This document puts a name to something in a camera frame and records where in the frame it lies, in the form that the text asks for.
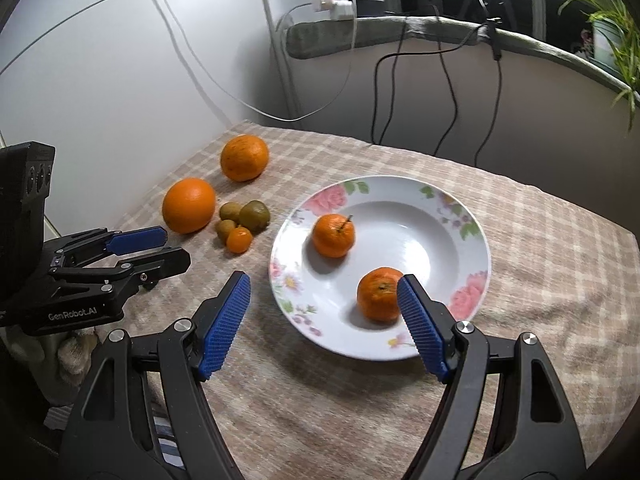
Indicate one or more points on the small kiwi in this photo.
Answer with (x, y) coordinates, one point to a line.
(225, 230)

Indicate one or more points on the white cabinet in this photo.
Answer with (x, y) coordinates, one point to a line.
(125, 60)

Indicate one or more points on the white power adapter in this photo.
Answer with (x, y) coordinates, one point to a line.
(332, 1)

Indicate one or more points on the white floral plate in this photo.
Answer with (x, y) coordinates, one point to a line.
(400, 230)

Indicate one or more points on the small orange kumquat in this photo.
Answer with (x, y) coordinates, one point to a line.
(239, 240)

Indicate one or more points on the beige checked tablecloth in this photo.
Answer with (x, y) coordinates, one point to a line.
(525, 260)

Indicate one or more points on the large smooth orange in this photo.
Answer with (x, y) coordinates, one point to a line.
(188, 205)

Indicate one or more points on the pale green plant pot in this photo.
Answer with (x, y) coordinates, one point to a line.
(605, 45)

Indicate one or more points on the mandarin without stem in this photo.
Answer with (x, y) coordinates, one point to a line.
(377, 297)

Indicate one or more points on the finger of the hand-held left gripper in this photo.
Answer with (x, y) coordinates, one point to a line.
(165, 260)
(137, 239)

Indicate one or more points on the striped blue cloth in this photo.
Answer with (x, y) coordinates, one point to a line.
(167, 440)

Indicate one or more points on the large speckled orange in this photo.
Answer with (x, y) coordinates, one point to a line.
(245, 157)

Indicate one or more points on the dark plum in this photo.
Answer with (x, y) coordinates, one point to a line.
(230, 210)

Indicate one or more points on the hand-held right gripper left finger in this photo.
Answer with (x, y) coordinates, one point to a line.
(225, 330)

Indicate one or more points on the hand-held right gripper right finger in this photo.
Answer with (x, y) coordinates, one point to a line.
(420, 327)

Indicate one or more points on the small pink flower plant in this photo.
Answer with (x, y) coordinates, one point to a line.
(584, 44)

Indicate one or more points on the large green kiwi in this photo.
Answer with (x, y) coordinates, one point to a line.
(255, 215)

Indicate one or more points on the small black box device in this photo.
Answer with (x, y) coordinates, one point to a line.
(372, 7)

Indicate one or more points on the mandarin with stem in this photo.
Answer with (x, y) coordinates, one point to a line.
(334, 236)

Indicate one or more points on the green spider plant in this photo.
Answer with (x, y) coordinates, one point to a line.
(622, 35)

